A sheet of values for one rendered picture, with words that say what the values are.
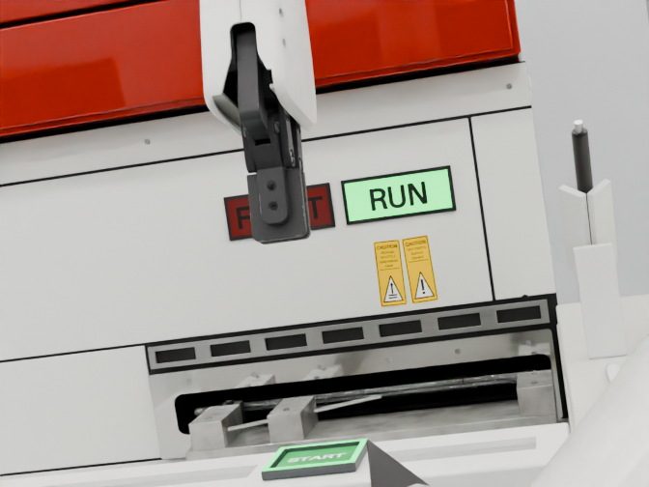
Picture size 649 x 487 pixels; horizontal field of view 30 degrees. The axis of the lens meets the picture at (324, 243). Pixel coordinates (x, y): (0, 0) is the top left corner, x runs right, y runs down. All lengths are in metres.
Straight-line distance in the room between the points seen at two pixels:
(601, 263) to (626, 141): 1.85
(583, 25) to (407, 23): 1.56
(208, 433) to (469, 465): 0.56
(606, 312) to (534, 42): 1.87
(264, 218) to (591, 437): 0.32
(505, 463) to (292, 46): 0.26
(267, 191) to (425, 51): 0.56
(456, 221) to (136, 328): 0.37
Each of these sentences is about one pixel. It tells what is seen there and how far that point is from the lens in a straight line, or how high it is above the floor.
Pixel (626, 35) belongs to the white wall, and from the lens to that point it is 2.78.
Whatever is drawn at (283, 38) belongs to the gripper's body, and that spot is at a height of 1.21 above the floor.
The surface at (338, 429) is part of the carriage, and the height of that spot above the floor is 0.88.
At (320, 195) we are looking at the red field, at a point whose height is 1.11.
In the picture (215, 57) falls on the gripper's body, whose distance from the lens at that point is 0.69.
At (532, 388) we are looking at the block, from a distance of 1.16.
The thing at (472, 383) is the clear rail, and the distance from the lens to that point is 1.28.
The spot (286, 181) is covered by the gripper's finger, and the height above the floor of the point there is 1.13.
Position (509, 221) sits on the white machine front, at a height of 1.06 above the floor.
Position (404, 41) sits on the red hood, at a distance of 1.24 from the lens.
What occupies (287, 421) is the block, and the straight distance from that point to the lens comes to 1.19.
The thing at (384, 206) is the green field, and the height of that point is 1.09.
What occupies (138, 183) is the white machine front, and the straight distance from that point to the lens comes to 1.35.
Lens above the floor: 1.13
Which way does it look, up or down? 3 degrees down
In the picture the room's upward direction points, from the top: 8 degrees counter-clockwise
